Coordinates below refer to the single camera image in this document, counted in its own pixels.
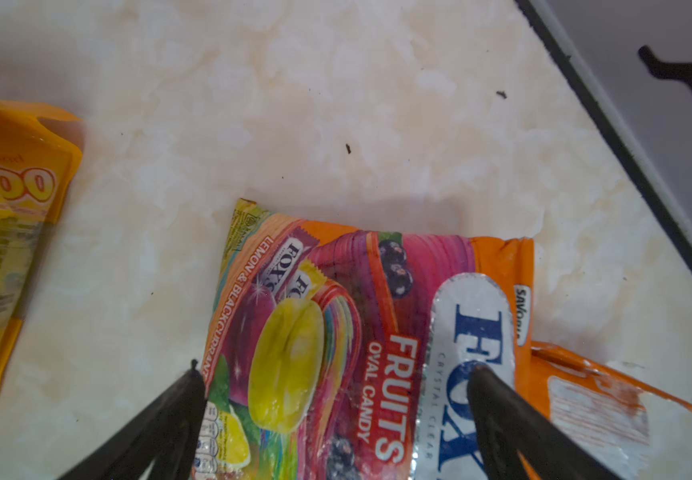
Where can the small orange snack packet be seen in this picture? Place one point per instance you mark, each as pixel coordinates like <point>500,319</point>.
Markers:
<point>597,407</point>

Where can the Fox's fruits oval candy bag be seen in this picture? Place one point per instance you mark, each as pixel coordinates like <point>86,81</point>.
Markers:
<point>340,353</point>

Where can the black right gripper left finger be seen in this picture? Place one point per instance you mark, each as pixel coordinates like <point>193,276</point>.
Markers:
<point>159,443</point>

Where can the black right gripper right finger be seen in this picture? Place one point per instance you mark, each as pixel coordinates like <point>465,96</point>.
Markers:
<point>512,435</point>

